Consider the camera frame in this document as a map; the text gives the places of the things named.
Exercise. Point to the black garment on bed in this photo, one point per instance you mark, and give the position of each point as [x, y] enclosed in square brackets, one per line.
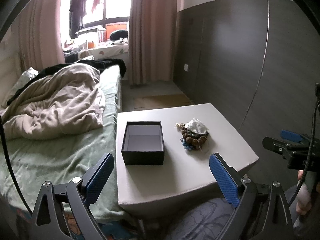
[100, 65]

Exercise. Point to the white pillow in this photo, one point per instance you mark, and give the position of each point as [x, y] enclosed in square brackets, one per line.
[22, 81]

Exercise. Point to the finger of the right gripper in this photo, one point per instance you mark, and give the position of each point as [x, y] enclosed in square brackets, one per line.
[291, 136]
[277, 146]

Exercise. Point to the black open jewelry box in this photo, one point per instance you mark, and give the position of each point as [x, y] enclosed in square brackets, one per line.
[143, 143]

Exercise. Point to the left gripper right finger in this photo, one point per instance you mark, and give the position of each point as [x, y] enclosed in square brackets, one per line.
[260, 211]

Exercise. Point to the beige crumpled blanket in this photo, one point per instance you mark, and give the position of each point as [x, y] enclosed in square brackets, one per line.
[67, 102]

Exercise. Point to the pink curtain left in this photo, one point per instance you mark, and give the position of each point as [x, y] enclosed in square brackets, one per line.
[39, 35]

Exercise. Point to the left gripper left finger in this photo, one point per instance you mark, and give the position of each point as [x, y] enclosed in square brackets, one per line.
[49, 221]

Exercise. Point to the cluttered windowsill desk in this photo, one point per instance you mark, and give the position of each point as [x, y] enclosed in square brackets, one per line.
[98, 42]

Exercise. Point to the black hanging clothes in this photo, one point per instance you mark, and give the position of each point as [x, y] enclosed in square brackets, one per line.
[77, 11]

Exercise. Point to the white shell charm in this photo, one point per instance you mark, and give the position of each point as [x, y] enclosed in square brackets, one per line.
[180, 126]

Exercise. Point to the white crumpled tissue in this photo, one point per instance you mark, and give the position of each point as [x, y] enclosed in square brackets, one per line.
[196, 126]

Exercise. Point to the white square table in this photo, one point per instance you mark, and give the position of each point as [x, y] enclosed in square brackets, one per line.
[184, 175]

